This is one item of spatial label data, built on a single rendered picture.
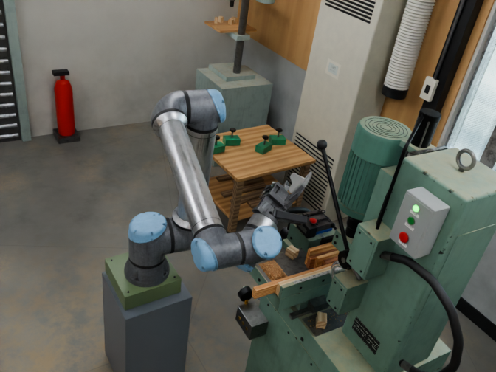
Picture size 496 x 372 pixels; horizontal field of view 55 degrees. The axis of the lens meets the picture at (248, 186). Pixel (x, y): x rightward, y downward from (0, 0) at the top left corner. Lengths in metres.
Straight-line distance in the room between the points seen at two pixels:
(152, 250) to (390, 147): 1.00
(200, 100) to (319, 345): 0.92
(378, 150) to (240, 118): 2.57
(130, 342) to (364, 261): 1.13
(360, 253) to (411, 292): 0.18
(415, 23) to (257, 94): 1.48
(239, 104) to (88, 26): 1.36
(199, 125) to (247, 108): 2.34
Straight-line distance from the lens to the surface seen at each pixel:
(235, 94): 3.85
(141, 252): 1.97
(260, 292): 1.68
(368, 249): 1.44
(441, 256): 1.38
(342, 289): 1.57
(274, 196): 1.48
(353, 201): 1.62
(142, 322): 2.12
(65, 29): 4.21
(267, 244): 1.29
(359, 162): 1.55
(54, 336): 2.77
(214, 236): 1.27
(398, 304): 1.54
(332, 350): 1.75
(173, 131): 1.51
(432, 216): 1.28
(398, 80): 3.09
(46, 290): 3.00
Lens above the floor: 2.11
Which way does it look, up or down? 33 degrees down
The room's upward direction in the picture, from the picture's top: 9 degrees clockwise
